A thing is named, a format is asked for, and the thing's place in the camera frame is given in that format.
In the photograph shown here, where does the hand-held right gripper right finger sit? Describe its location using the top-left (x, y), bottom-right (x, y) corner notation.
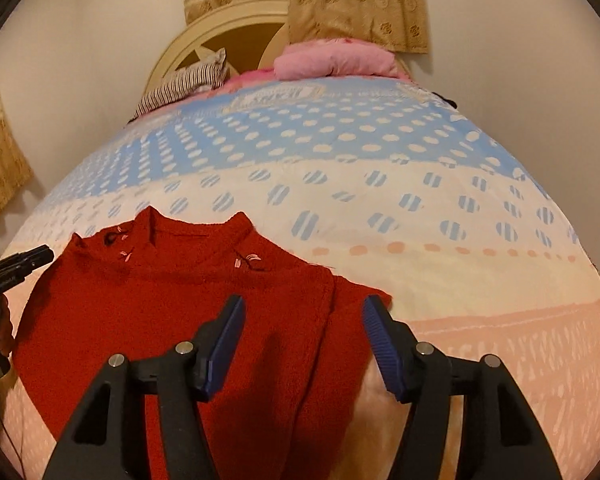
top-left (361, 294), bottom-right (563, 480)

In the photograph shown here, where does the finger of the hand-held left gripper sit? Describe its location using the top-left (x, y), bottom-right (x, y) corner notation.
top-left (0, 244), bottom-right (54, 273)

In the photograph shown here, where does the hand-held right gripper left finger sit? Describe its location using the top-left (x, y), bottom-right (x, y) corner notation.
top-left (42, 294), bottom-right (247, 480)

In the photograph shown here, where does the red knitted sweater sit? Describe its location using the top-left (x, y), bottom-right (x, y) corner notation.
top-left (11, 205), bottom-right (393, 480)

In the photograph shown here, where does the wide cream floral curtain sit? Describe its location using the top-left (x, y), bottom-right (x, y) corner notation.
top-left (0, 57), bottom-right (35, 223)

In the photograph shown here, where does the polka dot bedsheet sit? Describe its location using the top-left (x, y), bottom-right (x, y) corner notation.
top-left (0, 72), bottom-right (600, 480)

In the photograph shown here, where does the striped pillow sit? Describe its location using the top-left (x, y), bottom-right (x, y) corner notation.
top-left (132, 47), bottom-right (229, 120)

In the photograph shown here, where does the pink floral sheet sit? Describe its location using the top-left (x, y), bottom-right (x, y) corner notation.
top-left (219, 66), bottom-right (282, 93)

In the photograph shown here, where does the cream wooden headboard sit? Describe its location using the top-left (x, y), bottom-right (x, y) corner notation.
top-left (144, 0), bottom-right (292, 96)

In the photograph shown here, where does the pink pillow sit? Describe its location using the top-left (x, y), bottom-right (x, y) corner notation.
top-left (273, 37), bottom-right (398, 81)

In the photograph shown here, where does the black cable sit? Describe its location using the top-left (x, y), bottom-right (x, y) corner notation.
top-left (0, 385), bottom-right (28, 480)

